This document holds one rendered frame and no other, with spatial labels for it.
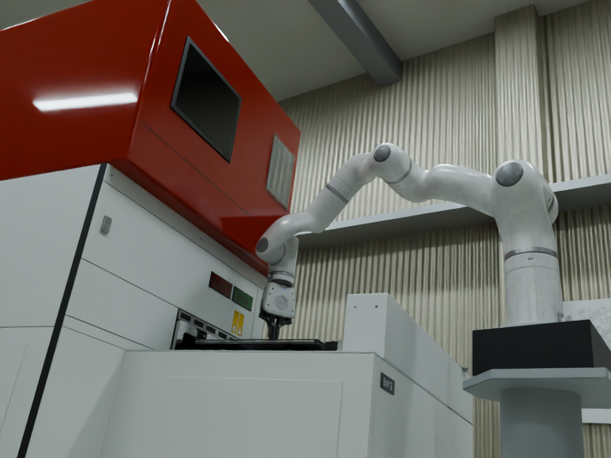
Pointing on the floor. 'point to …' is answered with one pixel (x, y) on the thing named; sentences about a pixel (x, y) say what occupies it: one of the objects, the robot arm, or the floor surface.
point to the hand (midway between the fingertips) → (273, 333)
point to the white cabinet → (276, 408)
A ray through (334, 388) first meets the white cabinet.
